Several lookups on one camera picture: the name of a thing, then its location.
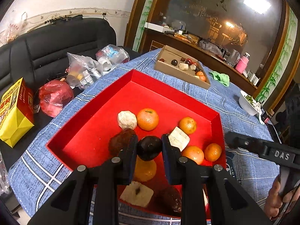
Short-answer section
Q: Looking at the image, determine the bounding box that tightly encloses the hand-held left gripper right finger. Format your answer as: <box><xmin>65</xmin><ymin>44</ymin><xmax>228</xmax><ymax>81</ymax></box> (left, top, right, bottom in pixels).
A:
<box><xmin>161</xmin><ymin>133</ymin><xmax>273</xmax><ymax>225</ymax></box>

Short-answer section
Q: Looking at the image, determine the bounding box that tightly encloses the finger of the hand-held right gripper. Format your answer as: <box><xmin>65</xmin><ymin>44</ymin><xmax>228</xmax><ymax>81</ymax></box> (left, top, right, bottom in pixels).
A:
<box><xmin>224</xmin><ymin>132</ymin><xmax>297</xmax><ymax>167</ymax></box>

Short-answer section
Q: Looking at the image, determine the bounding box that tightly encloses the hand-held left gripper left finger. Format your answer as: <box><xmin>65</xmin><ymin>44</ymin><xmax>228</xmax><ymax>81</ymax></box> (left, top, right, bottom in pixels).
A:
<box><xmin>29</xmin><ymin>133</ymin><xmax>139</xmax><ymax>225</ymax></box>

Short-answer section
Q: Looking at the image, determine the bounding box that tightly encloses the dark purple round fruit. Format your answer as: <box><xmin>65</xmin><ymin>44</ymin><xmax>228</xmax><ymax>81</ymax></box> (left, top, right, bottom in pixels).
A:
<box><xmin>137</xmin><ymin>136</ymin><xmax>163</xmax><ymax>162</ymax></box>

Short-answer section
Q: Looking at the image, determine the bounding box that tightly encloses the tangerine with green stem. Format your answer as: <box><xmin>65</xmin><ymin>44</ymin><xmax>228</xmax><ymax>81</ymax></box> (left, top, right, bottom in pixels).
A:
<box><xmin>136</xmin><ymin>108</ymin><xmax>159</xmax><ymax>131</ymax></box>

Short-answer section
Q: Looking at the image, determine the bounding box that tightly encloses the red tray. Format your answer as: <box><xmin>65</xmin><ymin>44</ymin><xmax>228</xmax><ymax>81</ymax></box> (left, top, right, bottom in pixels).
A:
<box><xmin>46</xmin><ymin>69</ymin><xmax>227</xmax><ymax>218</ymax></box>

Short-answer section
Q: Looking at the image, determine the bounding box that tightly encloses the person's right hand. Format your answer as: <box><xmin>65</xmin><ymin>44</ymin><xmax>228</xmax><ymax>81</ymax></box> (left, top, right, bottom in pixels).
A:
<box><xmin>264</xmin><ymin>175</ymin><xmax>300</xmax><ymax>220</ymax></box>

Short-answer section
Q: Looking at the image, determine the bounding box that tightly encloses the brown wrinkled date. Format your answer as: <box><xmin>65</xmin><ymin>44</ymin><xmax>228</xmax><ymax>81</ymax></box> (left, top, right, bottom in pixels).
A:
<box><xmin>108</xmin><ymin>128</ymin><xmax>136</xmax><ymax>156</ymax></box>

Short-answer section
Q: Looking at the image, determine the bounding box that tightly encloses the black phone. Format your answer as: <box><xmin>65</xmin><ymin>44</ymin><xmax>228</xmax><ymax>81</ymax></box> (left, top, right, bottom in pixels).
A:
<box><xmin>267</xmin><ymin>124</ymin><xmax>283</xmax><ymax>143</ymax></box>

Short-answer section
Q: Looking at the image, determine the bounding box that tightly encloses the dark blue printed booklet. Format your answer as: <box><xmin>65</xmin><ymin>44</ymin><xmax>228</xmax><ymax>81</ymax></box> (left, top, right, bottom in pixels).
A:
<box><xmin>225</xmin><ymin>151</ymin><xmax>240</xmax><ymax>181</ymax></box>

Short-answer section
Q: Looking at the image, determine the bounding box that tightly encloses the white spoon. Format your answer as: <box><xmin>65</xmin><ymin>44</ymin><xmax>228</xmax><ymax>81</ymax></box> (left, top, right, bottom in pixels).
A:
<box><xmin>255</xmin><ymin>102</ymin><xmax>265</xmax><ymax>125</ymax></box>

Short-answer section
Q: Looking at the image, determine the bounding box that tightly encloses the white lumpy chunk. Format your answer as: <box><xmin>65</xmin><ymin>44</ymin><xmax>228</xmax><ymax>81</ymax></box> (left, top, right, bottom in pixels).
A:
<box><xmin>117</xmin><ymin>111</ymin><xmax>137</xmax><ymax>130</ymax></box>

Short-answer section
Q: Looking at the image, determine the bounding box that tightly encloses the white bowl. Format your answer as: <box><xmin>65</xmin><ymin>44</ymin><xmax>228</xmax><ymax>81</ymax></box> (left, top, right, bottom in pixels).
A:
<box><xmin>238</xmin><ymin>90</ymin><xmax>262</xmax><ymax>116</ymax></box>

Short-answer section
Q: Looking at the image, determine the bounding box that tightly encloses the white chunk with dark spot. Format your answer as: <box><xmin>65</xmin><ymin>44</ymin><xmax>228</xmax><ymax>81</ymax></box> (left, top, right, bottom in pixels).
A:
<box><xmin>119</xmin><ymin>181</ymin><xmax>154</xmax><ymax>208</ymax></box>

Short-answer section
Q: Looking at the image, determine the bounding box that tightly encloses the white small container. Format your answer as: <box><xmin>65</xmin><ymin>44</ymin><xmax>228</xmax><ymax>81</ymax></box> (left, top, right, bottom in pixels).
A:
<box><xmin>247</xmin><ymin>70</ymin><xmax>260</xmax><ymax>86</ymax></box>

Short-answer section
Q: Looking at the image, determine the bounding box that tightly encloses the green cloth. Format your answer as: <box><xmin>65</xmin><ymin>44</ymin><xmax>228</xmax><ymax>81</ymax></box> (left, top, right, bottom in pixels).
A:
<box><xmin>209</xmin><ymin>71</ymin><xmax>230</xmax><ymax>87</ymax></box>

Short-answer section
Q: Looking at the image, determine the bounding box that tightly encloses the pink bottle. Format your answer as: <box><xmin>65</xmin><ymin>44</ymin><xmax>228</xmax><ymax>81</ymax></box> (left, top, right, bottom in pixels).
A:
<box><xmin>235</xmin><ymin>53</ymin><xmax>250</xmax><ymax>74</ymax></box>

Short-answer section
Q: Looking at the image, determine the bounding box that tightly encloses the cardboard box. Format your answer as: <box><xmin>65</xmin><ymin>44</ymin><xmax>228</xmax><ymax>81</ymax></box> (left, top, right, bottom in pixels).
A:
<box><xmin>154</xmin><ymin>46</ymin><xmax>211</xmax><ymax>90</ymax></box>

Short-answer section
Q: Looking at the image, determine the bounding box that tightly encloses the glass jug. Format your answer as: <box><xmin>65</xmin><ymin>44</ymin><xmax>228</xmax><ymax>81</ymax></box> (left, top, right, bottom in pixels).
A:
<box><xmin>227</xmin><ymin>49</ymin><xmax>241</xmax><ymax>67</ymax></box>

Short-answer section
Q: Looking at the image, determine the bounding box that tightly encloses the red plastic bag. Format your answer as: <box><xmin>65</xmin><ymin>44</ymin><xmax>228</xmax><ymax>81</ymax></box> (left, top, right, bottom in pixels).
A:
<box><xmin>39</xmin><ymin>80</ymin><xmax>74</xmax><ymax>118</ymax></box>

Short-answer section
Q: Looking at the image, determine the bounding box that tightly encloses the clear plastic bag with items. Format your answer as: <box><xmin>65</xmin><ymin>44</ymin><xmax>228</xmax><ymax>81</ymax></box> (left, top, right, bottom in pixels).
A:
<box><xmin>66</xmin><ymin>52</ymin><xmax>104</xmax><ymax>91</ymax></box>

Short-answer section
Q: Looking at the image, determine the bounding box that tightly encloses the clear plastic bag blue print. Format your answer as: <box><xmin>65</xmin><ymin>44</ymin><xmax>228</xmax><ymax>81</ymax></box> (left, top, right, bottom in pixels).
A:
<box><xmin>96</xmin><ymin>44</ymin><xmax>130</xmax><ymax>71</ymax></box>

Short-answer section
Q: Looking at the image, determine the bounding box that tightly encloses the wooden cabinet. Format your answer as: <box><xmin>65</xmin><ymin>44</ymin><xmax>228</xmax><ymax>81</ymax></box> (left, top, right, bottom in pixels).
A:
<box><xmin>139</xmin><ymin>23</ymin><xmax>258</xmax><ymax>96</ymax></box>

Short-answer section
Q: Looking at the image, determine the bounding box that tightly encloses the yellow and red paper bag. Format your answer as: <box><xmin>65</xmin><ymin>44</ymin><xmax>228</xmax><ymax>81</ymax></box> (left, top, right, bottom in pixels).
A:
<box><xmin>0</xmin><ymin>77</ymin><xmax>35</xmax><ymax>148</ymax></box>

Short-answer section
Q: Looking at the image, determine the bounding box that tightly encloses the white flat box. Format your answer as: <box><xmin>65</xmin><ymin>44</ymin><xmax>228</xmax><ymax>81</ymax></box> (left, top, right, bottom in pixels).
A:
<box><xmin>144</xmin><ymin>22</ymin><xmax>166</xmax><ymax>33</ymax></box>

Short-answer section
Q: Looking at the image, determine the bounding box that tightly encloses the crumpled clear plastic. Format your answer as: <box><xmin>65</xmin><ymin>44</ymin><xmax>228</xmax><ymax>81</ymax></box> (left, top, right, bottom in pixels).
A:
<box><xmin>0</xmin><ymin>150</ymin><xmax>10</xmax><ymax>195</ymax></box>

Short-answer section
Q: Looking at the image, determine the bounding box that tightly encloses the black sofa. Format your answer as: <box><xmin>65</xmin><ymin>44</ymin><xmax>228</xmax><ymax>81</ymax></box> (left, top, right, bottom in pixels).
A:
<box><xmin>0</xmin><ymin>17</ymin><xmax>139</xmax><ymax>169</ymax></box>

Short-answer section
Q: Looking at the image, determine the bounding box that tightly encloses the wood framed mirror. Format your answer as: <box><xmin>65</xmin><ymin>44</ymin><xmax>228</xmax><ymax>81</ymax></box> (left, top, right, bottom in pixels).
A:
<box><xmin>124</xmin><ymin>0</ymin><xmax>300</xmax><ymax>108</ymax></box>

